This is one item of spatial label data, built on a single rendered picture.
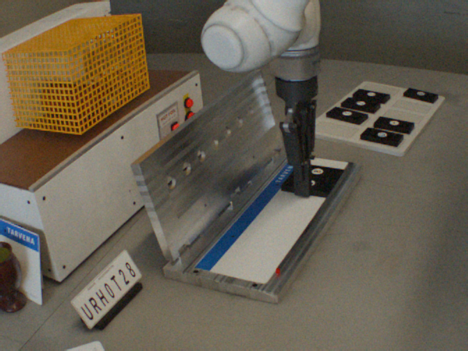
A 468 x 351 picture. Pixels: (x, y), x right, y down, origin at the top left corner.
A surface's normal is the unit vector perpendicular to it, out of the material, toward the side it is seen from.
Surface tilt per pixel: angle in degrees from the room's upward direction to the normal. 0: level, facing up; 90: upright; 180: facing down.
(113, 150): 90
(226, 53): 96
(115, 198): 90
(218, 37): 100
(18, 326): 0
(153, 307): 0
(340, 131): 0
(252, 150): 79
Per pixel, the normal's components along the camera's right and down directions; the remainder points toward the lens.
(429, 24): -0.38, 0.47
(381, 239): -0.10, -0.88
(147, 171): 0.85, -0.04
